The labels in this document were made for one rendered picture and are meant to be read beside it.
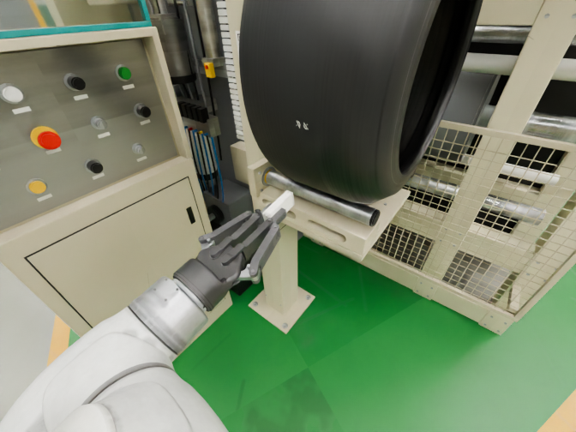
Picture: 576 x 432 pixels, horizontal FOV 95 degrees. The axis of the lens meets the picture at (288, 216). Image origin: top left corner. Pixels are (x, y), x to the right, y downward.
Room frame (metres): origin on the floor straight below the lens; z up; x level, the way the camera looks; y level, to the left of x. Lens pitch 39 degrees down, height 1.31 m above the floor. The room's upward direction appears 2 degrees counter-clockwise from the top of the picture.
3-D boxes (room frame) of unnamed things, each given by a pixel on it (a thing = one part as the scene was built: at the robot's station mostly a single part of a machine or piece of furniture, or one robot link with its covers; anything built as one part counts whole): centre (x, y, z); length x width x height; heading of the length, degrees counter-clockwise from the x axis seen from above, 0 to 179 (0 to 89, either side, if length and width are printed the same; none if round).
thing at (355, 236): (0.60, -0.07, 0.83); 0.36 x 0.09 x 0.06; 51
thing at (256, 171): (0.82, -0.02, 0.90); 0.40 x 0.03 x 0.10; 141
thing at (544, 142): (0.82, -0.55, 0.65); 0.90 x 0.02 x 0.70; 51
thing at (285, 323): (0.85, 0.05, 0.01); 0.27 x 0.27 x 0.02; 51
